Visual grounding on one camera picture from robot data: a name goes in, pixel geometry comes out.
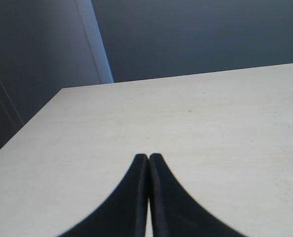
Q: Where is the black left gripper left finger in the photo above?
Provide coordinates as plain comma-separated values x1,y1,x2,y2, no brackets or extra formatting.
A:
62,154,149,237

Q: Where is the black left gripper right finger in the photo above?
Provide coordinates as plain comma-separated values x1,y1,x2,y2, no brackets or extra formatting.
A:
149,153,242,237

